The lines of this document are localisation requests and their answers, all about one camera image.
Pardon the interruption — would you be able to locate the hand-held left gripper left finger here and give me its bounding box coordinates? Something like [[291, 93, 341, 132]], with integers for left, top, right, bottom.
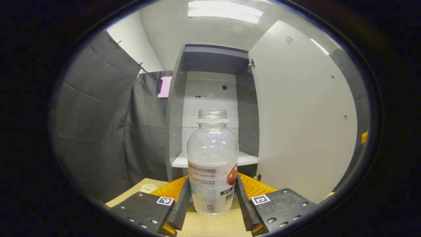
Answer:
[[110, 176, 192, 237]]

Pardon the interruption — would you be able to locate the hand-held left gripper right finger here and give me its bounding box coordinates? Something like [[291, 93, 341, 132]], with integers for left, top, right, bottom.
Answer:
[[235, 173, 319, 236]]

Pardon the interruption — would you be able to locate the clear plastic bottle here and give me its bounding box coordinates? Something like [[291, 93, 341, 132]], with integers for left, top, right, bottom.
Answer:
[[186, 109, 239, 216]]

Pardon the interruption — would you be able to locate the grey cabinet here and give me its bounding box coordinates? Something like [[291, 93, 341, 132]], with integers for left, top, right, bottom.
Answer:
[[165, 43, 260, 183]]

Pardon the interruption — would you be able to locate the black backdrop cloth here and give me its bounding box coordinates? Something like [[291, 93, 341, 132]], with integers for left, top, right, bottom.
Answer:
[[53, 30, 371, 203]]

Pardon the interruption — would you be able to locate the large ceiling light panel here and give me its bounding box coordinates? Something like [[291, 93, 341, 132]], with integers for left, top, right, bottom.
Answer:
[[188, 1, 263, 24]]

